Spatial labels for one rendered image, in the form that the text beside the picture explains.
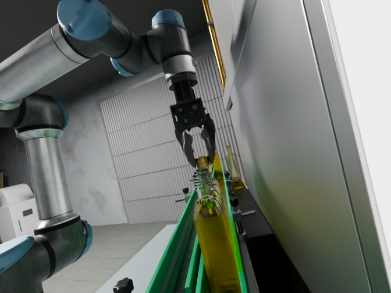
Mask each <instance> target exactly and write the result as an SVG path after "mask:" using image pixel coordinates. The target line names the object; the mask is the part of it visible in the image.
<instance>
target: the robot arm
mask: <svg viewBox="0 0 391 293"><path fill-rule="evenodd" d="M57 15H58V21H59V23H57V24H56V25H54V26H53V27H51V28H50V29H49V30H47V31H46V32H44V33H43V34H41V35H40V36H39V37H37V38H36V39H34V40H33V41H32V42H30V43H29V44H27V45H26V46H25V47H23V48H22V49H20V50H19V51H17V52H16V53H14V54H13V55H12V56H10V57H9V58H7V59H6V60H4V61H3V62H2V63H0V127H4V128H14V129H15V132H16V136H17V138H19V139H20V140H22V141H24V144H25V148H26V154H27V160H28V164H29V170H30V175H31V182H32V186H33V191H34V197H35V204H36V207H37V213H38V219H39V221H38V223H37V225H36V226H35V227H34V228H33V230H34V237H33V236H32V235H30V234H28V235H23V236H21V237H17V238H14V239H12V240H10V241H8V242H4V243H3V244H1V245H0V293H44V292H43V288H42V282H43V281H45V280H46V279H48V278H50V277H51V276H53V275H54V274H56V273H57V272H59V271H61V270H62V269H64V268H65V267H67V266H68V265H70V264H72V263H74V262H76V261H77V260H79V259H80V257H82V256H83V255H85V254H86V253H87V251H88V250H89V248H90V246H91V244H92V241H93V231H92V228H91V226H90V224H88V221H86V220H84V219H81V218H80V214H79V213H76V212H74V211H73V207H72V202H71V198H70V192H69V186H68V183H67V177H66V172H65V166H64V162H63V157H62V151H61V146H60V142H59V137H60V136H61V135H62V134H63V129H64V128H65V127H66V126H67V124H68V123H67V121H69V114H68V111H67V108H66V106H65V104H64V103H63V102H62V101H61V100H59V99H58V98H55V97H52V96H50V95H47V94H42V93H37V92H35V91H37V90H39V89H40V88H42V87H43V86H45V85H47V84H49V83H50V82H52V81H54V80H56V79H57V78H59V77H60V76H62V75H64V74H66V73H67V72H69V71H71V70H73V69H74V68H76V67H77V66H80V65H81V64H83V63H84V62H86V61H88V60H90V59H91V58H93V57H95V56H97V55H98V54H100V53H103V54H105V55H107V56H108V57H110V58H111V62H112V64H113V66H114V68H115V69H116V70H118V71H119V73H120V74H121V75H123V76H126V77H128V76H132V75H134V74H140V73H141V72H143V71H145V70H148V69H150V68H152V67H155V66H158V65H160V64H162V67H163V72H164V75H165V80H166V82H167V84H168V87H169V90H171V91H174V93H175V98H176V102H177V103H176V104H175V105H171V106H169V107H170V111H171V114H172V119H173V123H174V126H175V135H176V138H177V140H178V142H179V143H180V145H181V146H182V150H183V152H184V154H185V156H186V158H187V160H188V161H189V163H190V164H191V165H192V167H194V168H196V159H195V157H194V150H193V148H192V142H193V136H192V135H190V134H187V133H186V131H185V130H187V131H190V130H191V128H194V127H199V128H202V125H204V126H203V130H202V132H201V134H200V135H201V138H202V139H203V140H204V141H205V143H206V149H207V151H208V158H209V161H210V163H211V164H213V162H214V159H215V125H214V122H213V120H212V119H211V117H210V115H209V113H207V114H206V113H205V111H204V110H206V108H205V107H204V105H203V102H202V99H201V98H196V96H195V93H194V90H193V89H192V88H191V87H193V86H195V85H196V84H197V83H198V81H197V76H196V75H197V73H196V69H195V66H197V62H193V57H192V54H191V49H190V44H189V40H188V37H187V30H186V29H185V26H184V22H183V19H182V16H181V14H180V13H179V12H177V11H175V10H172V9H164V10H161V11H159V12H158V13H156V15H155V16H154V17H153V18H152V30H150V31H148V32H146V33H144V34H142V35H139V36H137V35H136V34H135V33H134V32H132V31H131V29H129V28H128V27H127V26H126V25H125V24H124V23H122V22H121V21H120V20H119V19H118V18H117V17H116V16H115V15H114V14H113V13H112V12H111V11H109V9H108V8H107V7H106V6H105V5H104V4H103V3H102V2H100V1H98V0H62V1H60V2H59V5H58V10H57ZM175 116H176V117H177V121H176V117H175Z"/></svg>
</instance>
